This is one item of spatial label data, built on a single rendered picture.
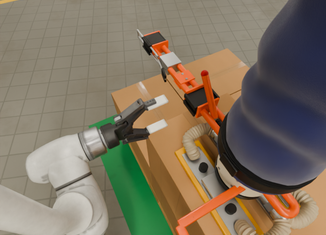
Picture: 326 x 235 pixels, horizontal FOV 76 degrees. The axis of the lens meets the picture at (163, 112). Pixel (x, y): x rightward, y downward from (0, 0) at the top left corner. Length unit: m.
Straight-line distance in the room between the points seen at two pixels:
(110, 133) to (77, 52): 2.22
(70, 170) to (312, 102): 0.54
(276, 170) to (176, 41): 2.46
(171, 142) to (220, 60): 1.07
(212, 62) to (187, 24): 1.48
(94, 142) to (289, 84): 0.49
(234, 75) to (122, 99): 0.81
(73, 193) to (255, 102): 0.47
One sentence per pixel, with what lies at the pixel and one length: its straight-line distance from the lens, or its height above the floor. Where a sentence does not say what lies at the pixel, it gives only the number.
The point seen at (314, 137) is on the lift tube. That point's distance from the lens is 0.35.
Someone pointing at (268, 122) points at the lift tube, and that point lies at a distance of 0.35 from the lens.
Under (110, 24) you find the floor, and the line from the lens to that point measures 3.14.
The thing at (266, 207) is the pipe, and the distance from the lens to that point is 0.69.
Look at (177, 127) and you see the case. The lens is 0.81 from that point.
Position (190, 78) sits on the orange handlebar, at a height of 1.09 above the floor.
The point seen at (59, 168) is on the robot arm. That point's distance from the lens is 0.63.
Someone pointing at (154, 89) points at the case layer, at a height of 0.54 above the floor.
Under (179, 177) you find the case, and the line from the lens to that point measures 0.73.
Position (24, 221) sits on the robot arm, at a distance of 0.46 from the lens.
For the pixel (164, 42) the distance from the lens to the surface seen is 0.91.
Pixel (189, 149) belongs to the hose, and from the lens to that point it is 0.70.
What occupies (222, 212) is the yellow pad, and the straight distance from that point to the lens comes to 0.70.
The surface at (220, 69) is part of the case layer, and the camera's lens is 1.65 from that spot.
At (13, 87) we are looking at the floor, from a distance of 2.69.
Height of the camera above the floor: 1.64
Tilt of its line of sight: 55 degrees down
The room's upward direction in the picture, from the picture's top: straight up
